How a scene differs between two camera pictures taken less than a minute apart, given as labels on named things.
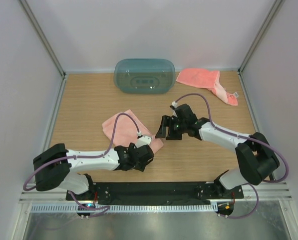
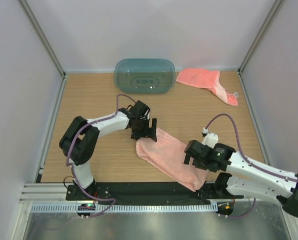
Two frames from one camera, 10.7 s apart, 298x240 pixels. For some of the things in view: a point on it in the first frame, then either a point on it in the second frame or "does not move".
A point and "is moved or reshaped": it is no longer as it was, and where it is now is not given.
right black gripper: x=165 y=122 -> x=198 y=164
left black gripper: x=141 y=166 -> x=148 y=132
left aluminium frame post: x=39 y=31 does not move
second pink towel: x=206 y=78 does not move
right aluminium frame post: x=277 y=6 does not move
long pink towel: x=126 y=131 is moved or reshaped
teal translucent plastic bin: x=144 y=76 does not move
